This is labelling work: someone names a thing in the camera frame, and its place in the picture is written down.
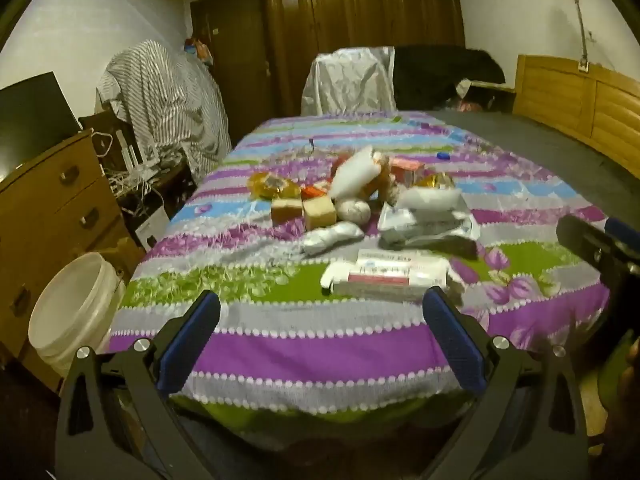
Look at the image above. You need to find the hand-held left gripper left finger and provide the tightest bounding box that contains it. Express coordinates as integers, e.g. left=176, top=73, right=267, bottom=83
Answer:
left=54, top=289, right=222, bottom=480

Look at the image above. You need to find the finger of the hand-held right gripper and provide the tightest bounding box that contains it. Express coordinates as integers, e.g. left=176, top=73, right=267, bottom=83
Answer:
left=556, top=214, right=640, bottom=306
left=604, top=217, right=640, bottom=242

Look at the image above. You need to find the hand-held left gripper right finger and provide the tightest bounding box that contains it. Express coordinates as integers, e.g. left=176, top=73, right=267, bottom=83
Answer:
left=422, top=285, right=591, bottom=480

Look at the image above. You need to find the white plastic bucket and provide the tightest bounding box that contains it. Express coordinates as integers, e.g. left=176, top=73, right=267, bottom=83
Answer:
left=27, top=252, right=126, bottom=378

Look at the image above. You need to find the yellow sponge cube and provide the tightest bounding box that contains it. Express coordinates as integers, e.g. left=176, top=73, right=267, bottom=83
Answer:
left=270, top=196, right=304, bottom=223
left=303, top=195, right=337, bottom=231

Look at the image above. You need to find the white and red long box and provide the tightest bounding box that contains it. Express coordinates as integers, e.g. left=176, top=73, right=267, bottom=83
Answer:
left=332, top=249, right=448, bottom=301

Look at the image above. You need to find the grey mattress sheet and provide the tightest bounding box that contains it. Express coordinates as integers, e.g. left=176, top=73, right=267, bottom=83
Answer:
left=435, top=110, right=640, bottom=241

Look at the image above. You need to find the striped floral bedspread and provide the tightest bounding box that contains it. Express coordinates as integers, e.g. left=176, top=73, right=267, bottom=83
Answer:
left=107, top=110, right=613, bottom=416

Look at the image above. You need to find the clear plastic bag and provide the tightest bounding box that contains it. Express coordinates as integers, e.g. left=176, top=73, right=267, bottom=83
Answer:
left=377, top=207, right=481, bottom=261

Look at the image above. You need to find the white tube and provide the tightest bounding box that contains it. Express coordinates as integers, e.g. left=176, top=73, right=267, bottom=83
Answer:
left=320, top=260, right=358, bottom=295

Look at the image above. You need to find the white plastic packet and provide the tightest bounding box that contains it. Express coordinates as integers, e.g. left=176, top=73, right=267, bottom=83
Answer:
left=395, top=186, right=466, bottom=218

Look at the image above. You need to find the wooden headboard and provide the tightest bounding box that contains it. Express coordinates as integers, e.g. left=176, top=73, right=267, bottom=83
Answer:
left=512, top=54, right=640, bottom=181

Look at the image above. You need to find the white crumpled paper ball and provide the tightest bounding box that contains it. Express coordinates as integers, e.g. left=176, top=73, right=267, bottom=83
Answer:
left=334, top=199, right=373, bottom=225

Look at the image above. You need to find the orange plastic wrapper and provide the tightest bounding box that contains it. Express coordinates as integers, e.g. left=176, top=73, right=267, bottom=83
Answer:
left=247, top=171, right=302, bottom=201

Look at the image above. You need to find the red cardboard box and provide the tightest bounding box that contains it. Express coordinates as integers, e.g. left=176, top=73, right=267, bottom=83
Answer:
left=389, top=157, right=426, bottom=186

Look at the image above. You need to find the white plastic bag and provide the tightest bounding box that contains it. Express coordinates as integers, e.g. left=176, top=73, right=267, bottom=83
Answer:
left=330, top=145, right=386, bottom=201

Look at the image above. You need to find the white router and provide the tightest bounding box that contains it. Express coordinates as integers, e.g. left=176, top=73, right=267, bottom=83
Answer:
left=115, top=129, right=151, bottom=171

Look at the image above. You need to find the wooden dresser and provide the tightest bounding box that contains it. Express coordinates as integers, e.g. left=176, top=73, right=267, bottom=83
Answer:
left=0, top=129, right=146, bottom=396

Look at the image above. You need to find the dark cloth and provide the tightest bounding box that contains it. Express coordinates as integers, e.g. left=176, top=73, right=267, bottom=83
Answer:
left=392, top=44, right=507, bottom=113

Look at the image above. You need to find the grey striped cloth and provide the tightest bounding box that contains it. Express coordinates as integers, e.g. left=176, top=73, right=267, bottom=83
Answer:
left=95, top=39, right=233, bottom=183

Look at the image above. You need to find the black monitor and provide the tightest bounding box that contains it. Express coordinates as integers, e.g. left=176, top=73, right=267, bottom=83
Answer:
left=0, top=71, right=83, bottom=181

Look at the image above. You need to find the white plastic-covered chair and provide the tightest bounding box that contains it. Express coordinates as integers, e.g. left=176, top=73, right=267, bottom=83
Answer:
left=300, top=46, right=398, bottom=117

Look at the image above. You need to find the dark wooden door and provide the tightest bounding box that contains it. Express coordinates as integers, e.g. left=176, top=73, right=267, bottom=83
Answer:
left=189, top=0, right=281, bottom=151

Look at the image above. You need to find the orange and blue bag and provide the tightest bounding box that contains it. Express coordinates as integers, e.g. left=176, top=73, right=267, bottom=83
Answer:
left=182, top=35, right=216, bottom=68

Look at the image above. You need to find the dark wooden wardrobe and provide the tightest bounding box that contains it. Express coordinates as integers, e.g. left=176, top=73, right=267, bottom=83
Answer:
left=255, top=0, right=468, bottom=116

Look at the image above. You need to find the bundle of white cables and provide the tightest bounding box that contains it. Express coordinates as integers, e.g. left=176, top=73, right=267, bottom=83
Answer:
left=102, top=160, right=171, bottom=201

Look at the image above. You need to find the wall cable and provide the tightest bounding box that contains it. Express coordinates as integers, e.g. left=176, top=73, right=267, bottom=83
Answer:
left=552, top=0, right=593, bottom=68

